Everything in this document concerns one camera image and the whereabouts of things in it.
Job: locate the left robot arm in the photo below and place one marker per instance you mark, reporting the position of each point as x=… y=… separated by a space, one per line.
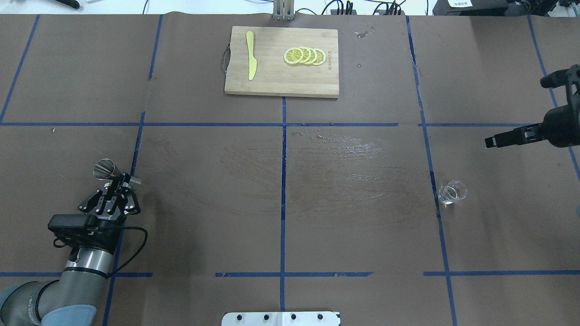
x=70 y=300

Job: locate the wooden cutting board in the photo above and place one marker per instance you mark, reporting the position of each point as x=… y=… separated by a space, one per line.
x=276 y=78

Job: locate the black box device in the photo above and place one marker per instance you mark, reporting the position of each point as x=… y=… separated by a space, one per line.
x=471 y=7

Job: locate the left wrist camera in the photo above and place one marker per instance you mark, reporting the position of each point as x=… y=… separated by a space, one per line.
x=86 y=229

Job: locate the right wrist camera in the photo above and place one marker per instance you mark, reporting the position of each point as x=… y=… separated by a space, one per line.
x=569 y=78

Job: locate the aluminium frame post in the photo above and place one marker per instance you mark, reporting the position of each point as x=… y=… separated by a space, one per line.
x=283 y=10

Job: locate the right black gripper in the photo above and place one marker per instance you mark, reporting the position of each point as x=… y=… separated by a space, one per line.
x=561 y=126

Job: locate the yellow plastic knife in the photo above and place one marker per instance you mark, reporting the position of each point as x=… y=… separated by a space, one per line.
x=252 y=61

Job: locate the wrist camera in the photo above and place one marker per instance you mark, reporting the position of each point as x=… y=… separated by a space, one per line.
x=86 y=229
x=569 y=78

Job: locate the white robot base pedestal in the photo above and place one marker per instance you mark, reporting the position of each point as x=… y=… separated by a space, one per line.
x=306 y=318

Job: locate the steel double jigger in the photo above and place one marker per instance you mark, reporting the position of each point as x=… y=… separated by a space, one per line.
x=106 y=169

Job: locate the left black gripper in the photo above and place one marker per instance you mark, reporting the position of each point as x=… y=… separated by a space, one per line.
x=110 y=223

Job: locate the clear glass cup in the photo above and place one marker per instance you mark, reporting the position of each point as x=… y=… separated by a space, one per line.
x=452 y=192

